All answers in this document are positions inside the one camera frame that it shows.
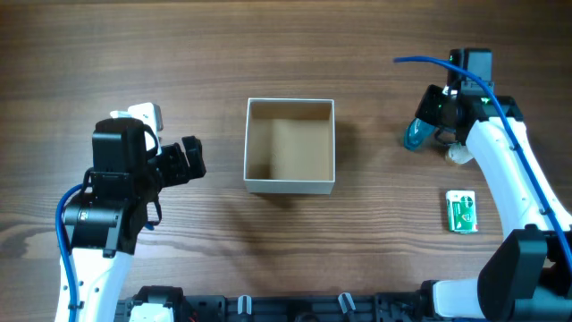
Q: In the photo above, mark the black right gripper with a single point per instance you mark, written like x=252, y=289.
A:
x=432, y=101

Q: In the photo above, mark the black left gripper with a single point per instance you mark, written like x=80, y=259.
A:
x=181, y=170

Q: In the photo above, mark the blue Listerine mouthwash bottle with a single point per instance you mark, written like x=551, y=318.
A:
x=416, y=133

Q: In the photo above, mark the white Pantene tube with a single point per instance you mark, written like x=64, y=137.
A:
x=458, y=154

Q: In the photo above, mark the green white soap box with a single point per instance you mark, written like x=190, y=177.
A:
x=461, y=211

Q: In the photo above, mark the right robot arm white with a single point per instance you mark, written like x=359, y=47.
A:
x=528, y=278

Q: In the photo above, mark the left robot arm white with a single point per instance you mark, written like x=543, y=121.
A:
x=99, y=220

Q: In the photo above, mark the white open cardboard box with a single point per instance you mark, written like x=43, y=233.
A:
x=290, y=146

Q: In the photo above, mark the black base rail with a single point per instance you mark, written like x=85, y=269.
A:
x=166, y=303

